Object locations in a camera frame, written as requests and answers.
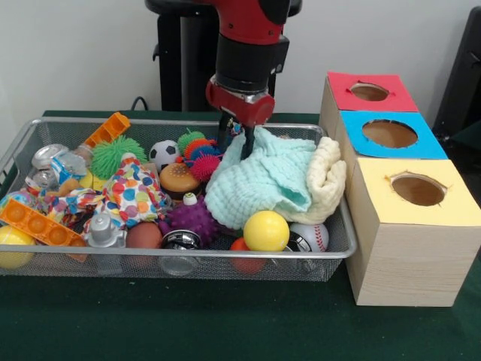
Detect mint green knitted cloth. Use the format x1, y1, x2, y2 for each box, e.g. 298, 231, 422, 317
204, 126, 317, 231

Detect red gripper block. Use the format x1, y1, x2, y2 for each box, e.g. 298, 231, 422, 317
205, 74, 277, 161

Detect green orange blue spiky caterpillar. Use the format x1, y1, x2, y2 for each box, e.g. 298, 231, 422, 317
176, 129, 222, 184

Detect polka dot cloth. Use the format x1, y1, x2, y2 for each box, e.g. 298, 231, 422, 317
37, 153, 170, 230

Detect wooden box with three holes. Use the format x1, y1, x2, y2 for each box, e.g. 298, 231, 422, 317
318, 71, 481, 308

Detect dark green table cloth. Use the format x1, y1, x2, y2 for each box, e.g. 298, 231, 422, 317
0, 109, 481, 361

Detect yellow smooth ball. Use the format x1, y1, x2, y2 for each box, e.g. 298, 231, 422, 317
243, 210, 291, 252

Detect long orange plastic block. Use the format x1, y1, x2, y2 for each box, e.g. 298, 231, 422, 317
0, 198, 88, 247

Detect silver wire mesh bin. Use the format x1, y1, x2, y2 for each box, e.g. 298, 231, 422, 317
0, 116, 358, 281

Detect small soccer ball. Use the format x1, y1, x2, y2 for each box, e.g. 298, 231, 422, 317
149, 140, 181, 173

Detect green stringy puffer ball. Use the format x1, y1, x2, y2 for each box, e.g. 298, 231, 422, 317
91, 135, 147, 180

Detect toy hamburger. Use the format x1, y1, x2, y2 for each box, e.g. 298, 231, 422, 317
159, 163, 202, 200

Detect silver toy hydrant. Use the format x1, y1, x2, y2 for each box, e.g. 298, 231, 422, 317
83, 213, 129, 249

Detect short orange plastic block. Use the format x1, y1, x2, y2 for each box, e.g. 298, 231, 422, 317
84, 111, 132, 148

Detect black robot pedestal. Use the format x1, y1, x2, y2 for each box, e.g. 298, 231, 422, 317
144, 0, 304, 114

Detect cream knitted cloth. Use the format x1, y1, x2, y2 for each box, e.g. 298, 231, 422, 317
276, 136, 347, 226

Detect black panel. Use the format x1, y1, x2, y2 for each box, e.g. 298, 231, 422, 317
431, 5, 481, 132

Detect purple spiky ball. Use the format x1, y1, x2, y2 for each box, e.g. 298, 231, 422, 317
159, 195, 222, 247

